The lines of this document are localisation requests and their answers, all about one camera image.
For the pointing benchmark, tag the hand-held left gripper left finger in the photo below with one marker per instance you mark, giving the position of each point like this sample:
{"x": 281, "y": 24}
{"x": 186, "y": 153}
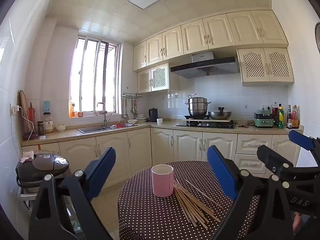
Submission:
{"x": 101, "y": 172}

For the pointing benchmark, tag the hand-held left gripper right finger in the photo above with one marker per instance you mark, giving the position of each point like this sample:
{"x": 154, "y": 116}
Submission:
{"x": 221, "y": 172}

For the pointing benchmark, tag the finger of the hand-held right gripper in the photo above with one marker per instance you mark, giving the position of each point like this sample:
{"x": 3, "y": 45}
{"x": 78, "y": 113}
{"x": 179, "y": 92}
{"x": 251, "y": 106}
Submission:
{"x": 300, "y": 140}
{"x": 272, "y": 157}

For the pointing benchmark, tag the bunch of wooden chopsticks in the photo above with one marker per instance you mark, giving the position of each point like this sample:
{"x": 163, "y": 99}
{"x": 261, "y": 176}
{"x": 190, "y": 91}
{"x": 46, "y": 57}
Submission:
{"x": 190, "y": 202}

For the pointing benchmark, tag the pink cup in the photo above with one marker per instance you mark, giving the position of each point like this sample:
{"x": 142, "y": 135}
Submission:
{"x": 162, "y": 185}

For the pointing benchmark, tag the person's right hand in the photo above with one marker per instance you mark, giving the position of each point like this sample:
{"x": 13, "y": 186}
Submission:
{"x": 297, "y": 222}

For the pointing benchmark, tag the dark sauce bottle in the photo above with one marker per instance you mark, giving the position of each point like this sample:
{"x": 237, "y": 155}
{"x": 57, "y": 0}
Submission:
{"x": 289, "y": 120}

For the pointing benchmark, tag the red cap cola bottle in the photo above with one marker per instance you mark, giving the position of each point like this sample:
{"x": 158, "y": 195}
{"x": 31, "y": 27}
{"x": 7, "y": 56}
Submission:
{"x": 275, "y": 115}

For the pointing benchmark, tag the green electric cooker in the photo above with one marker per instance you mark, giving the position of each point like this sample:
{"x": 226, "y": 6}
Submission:
{"x": 263, "y": 120}

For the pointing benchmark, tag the steel sink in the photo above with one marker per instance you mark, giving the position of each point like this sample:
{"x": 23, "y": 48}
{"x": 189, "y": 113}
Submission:
{"x": 92, "y": 129}

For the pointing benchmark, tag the cream lower cabinets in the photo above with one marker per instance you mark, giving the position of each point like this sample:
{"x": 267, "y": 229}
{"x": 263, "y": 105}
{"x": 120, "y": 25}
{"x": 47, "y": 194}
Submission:
{"x": 140, "y": 145}

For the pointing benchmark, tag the cream cabinets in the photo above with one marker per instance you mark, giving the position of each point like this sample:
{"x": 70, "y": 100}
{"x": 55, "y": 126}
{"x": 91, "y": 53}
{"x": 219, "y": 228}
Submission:
{"x": 140, "y": 145}
{"x": 217, "y": 32}

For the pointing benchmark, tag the black gas stove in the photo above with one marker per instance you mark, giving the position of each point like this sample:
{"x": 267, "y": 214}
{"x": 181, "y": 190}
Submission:
{"x": 207, "y": 124}

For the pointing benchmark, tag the red plastic basin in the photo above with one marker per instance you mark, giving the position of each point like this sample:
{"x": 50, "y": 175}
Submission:
{"x": 120, "y": 125}

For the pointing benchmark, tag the steel faucet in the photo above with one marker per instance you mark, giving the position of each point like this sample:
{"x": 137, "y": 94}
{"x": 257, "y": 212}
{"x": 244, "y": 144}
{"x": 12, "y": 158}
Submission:
{"x": 104, "y": 117}

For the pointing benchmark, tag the steel wok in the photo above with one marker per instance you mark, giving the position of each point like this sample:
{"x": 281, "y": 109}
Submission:
{"x": 220, "y": 115}

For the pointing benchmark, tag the dark rice cooker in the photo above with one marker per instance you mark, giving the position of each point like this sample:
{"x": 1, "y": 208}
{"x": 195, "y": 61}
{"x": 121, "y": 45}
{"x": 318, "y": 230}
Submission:
{"x": 42, "y": 167}

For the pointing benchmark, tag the small white bowl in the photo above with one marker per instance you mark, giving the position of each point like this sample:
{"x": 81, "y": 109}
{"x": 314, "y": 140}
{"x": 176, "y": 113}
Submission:
{"x": 60, "y": 128}

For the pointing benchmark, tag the brown polka dot tablecloth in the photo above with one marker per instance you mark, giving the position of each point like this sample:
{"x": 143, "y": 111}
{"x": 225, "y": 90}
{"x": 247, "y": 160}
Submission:
{"x": 150, "y": 215}

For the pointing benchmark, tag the stack of white bowls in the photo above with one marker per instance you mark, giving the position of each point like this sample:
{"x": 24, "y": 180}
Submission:
{"x": 140, "y": 119}

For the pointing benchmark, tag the orange bottle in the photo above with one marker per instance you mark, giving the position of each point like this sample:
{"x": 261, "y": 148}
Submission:
{"x": 72, "y": 111}

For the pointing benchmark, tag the small white box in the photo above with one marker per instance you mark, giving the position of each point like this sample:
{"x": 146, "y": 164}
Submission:
{"x": 42, "y": 137}

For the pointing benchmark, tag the steel steamer pot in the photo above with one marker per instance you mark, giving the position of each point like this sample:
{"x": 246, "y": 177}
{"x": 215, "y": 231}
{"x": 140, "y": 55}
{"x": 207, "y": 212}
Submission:
{"x": 197, "y": 107}

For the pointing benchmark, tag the large beige jar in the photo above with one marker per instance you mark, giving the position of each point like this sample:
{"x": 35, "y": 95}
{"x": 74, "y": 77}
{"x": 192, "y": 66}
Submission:
{"x": 48, "y": 125}

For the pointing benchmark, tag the small dark jar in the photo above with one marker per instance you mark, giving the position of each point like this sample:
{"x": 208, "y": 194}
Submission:
{"x": 41, "y": 128}

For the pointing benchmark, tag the pink cloth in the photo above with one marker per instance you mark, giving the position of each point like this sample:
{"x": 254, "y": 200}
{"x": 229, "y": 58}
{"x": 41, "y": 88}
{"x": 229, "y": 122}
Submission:
{"x": 26, "y": 158}

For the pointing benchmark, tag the black electric kettle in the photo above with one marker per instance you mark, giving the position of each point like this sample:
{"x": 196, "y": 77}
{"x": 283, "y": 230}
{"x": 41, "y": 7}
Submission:
{"x": 153, "y": 115}

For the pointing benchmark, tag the metal shelf rack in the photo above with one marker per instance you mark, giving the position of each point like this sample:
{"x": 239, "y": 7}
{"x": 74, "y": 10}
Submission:
{"x": 26, "y": 200}

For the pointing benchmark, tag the cream lattice door cabinet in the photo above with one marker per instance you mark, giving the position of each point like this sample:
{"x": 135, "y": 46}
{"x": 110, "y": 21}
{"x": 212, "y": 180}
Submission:
{"x": 265, "y": 66}
{"x": 158, "y": 78}

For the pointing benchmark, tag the blue card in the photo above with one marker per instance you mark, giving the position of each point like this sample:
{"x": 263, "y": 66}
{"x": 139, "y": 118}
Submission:
{"x": 46, "y": 106}

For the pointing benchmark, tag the sliding window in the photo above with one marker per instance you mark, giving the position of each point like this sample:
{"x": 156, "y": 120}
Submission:
{"x": 92, "y": 80}

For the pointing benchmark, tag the wooden cutting board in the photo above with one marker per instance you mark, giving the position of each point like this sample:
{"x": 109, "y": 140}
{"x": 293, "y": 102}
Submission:
{"x": 25, "y": 110}

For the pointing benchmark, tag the black range hood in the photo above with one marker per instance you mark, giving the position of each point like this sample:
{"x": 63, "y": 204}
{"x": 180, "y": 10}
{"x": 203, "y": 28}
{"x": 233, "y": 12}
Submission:
{"x": 205, "y": 67}

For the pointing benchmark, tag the cream upper cabinets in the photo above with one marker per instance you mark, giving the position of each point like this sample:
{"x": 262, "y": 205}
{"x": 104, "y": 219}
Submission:
{"x": 217, "y": 32}

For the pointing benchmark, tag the wall socket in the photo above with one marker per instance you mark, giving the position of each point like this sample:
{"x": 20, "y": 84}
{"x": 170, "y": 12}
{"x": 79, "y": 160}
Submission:
{"x": 266, "y": 106}

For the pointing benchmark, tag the utensil rail with ladles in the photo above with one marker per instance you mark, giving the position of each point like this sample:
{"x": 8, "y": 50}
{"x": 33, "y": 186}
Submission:
{"x": 132, "y": 96}

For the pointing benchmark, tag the round grey wall fixture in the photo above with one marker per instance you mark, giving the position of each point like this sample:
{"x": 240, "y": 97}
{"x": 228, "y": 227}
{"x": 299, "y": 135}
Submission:
{"x": 318, "y": 37}

